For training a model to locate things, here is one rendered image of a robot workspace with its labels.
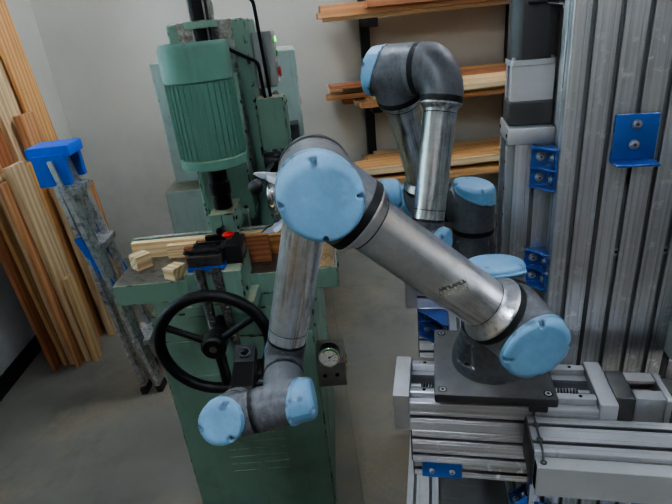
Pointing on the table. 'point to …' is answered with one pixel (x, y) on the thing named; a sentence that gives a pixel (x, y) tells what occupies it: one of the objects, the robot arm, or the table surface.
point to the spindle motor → (203, 104)
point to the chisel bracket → (233, 219)
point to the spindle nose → (220, 189)
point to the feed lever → (265, 170)
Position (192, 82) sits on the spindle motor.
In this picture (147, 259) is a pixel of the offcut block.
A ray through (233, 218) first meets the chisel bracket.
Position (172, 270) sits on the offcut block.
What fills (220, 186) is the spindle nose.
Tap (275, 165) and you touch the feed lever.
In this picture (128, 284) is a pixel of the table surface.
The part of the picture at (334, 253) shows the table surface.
